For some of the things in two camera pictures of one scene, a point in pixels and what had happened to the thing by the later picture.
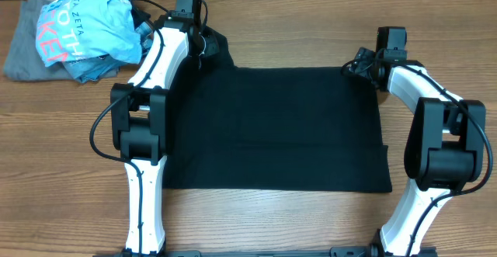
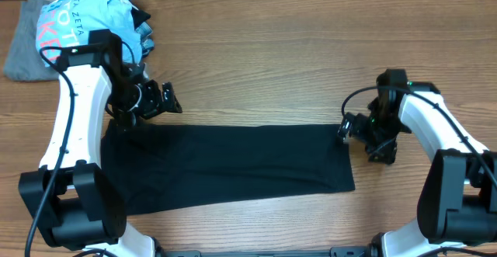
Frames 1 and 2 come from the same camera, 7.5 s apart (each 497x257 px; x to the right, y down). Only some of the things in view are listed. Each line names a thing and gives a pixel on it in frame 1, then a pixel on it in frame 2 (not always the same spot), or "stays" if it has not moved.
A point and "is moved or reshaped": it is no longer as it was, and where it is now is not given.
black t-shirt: x=272 y=129 is moved or reshaped
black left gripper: x=211 y=46 to x=154 y=103
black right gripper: x=362 y=59 to x=351 y=126
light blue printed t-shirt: x=88 y=19 stays
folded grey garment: x=22 y=61 stays
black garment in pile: x=139 y=17 stays
